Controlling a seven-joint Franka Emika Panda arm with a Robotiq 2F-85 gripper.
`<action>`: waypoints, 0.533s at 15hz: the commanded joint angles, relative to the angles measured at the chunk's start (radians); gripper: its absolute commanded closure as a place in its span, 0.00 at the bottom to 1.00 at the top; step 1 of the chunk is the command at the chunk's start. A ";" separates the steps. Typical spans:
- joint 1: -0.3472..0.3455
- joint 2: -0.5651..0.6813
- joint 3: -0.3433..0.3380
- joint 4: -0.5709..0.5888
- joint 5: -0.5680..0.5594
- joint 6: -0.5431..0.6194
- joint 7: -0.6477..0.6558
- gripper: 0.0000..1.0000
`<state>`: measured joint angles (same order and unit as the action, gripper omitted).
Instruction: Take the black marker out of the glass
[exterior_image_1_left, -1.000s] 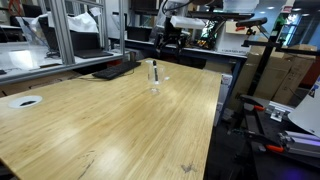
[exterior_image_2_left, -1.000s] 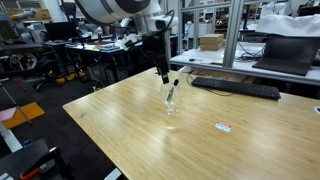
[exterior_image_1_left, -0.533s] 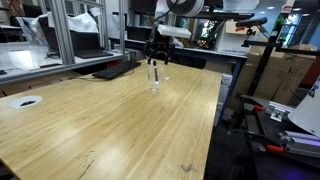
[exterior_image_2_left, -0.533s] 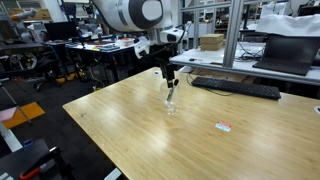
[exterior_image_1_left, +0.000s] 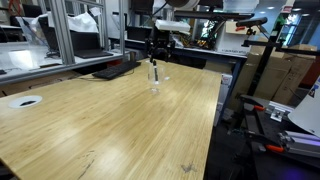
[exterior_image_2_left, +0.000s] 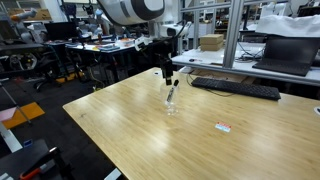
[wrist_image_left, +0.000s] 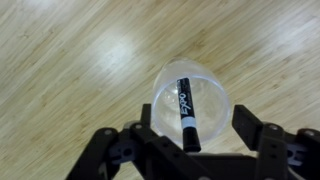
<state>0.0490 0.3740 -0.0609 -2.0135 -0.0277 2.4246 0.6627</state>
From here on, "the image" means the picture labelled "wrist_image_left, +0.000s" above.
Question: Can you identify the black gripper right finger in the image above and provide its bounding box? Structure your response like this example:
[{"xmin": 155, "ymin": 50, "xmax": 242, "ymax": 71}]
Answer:
[{"xmin": 231, "ymin": 104, "xmax": 320, "ymax": 180}]

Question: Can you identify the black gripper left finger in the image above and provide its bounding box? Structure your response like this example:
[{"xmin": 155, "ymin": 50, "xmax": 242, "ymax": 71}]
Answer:
[{"xmin": 65, "ymin": 103, "xmax": 215, "ymax": 180}]

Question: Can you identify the black Expo marker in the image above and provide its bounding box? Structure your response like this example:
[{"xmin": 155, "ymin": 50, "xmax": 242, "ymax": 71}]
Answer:
[{"xmin": 176, "ymin": 77, "xmax": 203, "ymax": 154}]

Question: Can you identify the clear stemmed glass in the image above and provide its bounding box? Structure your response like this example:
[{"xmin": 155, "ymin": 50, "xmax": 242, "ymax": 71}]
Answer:
[{"xmin": 150, "ymin": 58, "xmax": 232, "ymax": 148}]

